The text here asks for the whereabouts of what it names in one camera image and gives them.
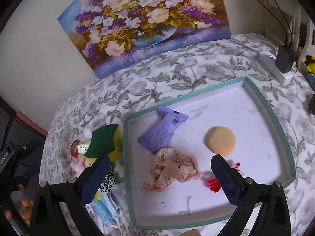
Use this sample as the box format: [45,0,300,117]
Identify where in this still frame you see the purple foil sachet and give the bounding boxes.
[137,107,189,155]

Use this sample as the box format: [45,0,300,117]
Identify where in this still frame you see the clear printed tape roll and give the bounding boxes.
[76,140,91,155]

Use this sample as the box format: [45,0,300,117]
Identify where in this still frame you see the red tape roll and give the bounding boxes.
[69,140,80,158]

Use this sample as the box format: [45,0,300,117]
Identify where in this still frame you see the blue face mask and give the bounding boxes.
[91,190,119,227]

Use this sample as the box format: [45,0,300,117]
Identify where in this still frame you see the leopard print scrunchie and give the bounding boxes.
[99,168,116,193]

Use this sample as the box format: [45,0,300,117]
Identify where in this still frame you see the round beige sponge puff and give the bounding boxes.
[203,126,236,156]

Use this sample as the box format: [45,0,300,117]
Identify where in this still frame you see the pink floral scrunchie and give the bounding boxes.
[143,147,201,192]

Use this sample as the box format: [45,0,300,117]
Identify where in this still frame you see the pink fluffy cloth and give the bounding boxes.
[70,155,91,177]

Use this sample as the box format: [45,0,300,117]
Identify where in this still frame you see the black power adapter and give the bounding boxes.
[275,45,297,74]

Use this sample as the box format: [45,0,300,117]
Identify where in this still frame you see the floral painting canvas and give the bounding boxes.
[58,0,231,79]

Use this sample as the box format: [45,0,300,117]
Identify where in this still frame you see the teal rimmed white tray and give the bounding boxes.
[123,77,296,230]

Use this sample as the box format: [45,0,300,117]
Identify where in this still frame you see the green yellow scrub sponge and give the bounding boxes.
[84,124,121,164]

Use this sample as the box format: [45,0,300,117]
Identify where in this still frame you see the grey floral blanket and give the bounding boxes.
[39,34,314,235]

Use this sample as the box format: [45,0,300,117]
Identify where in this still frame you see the person's left hand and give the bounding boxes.
[2,197,33,225]

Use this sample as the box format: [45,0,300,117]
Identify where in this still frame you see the small red flower clip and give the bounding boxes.
[206,162,242,193]

